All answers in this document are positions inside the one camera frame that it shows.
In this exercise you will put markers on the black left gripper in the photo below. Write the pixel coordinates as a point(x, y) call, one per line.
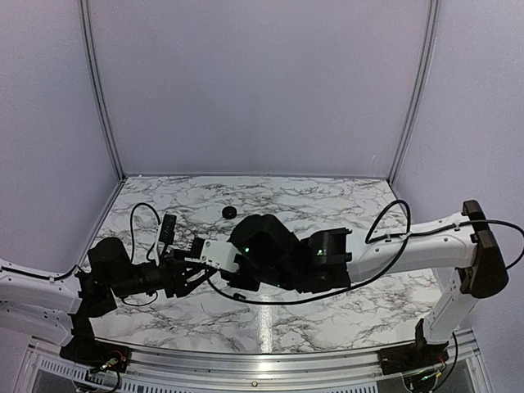
point(175, 282)

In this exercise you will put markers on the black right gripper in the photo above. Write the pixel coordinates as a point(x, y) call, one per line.
point(237, 282)

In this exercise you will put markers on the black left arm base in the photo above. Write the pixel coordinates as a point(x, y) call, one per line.
point(84, 348)

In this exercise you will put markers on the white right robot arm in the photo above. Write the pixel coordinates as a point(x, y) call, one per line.
point(262, 250)

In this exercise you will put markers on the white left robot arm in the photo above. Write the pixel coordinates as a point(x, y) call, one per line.
point(59, 308)

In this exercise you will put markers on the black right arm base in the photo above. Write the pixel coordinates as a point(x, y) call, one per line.
point(408, 357)

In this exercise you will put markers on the black round puck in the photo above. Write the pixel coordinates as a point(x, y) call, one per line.
point(229, 212)

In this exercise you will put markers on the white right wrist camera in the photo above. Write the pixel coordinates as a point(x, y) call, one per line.
point(220, 255)

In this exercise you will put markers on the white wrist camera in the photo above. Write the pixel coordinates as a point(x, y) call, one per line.
point(164, 236)
point(220, 255)

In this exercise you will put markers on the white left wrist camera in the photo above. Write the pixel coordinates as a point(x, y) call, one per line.
point(164, 236)

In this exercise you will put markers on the aluminium front rail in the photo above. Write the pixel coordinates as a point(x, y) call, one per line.
point(162, 370)

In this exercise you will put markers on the right aluminium corner post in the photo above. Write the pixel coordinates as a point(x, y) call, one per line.
point(419, 84)

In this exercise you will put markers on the aluminium corner post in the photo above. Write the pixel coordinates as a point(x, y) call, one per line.
point(419, 84)
point(98, 92)

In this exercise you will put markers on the left aluminium corner post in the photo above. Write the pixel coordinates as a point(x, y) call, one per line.
point(98, 92)

